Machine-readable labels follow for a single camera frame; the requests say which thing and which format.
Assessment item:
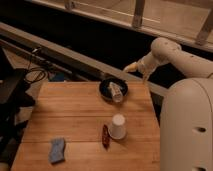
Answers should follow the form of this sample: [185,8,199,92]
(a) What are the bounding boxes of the white upside-down paper cup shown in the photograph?
[108,114,126,140]

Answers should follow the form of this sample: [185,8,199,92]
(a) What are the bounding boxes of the black round bowl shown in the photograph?
[99,78,128,101]

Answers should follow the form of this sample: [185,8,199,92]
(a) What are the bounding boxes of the metal rail beam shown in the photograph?
[0,21,169,98]

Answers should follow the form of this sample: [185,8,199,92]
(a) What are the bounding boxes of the blue sponge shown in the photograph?
[49,138,65,164]

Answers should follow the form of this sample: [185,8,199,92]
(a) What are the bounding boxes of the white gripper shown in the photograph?
[123,54,159,82]

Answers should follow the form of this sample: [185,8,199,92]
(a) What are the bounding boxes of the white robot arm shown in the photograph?
[124,37,213,171]

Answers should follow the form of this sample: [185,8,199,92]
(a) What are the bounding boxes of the black cable loop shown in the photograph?
[24,66,50,85]

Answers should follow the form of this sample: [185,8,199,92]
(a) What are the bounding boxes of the blue object behind table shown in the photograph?
[49,73,65,82]

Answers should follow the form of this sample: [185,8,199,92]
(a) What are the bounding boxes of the black equipment on left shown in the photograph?
[0,46,35,156]

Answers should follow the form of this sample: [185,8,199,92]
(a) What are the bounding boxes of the dark red wrapped snack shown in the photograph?
[102,125,110,149]

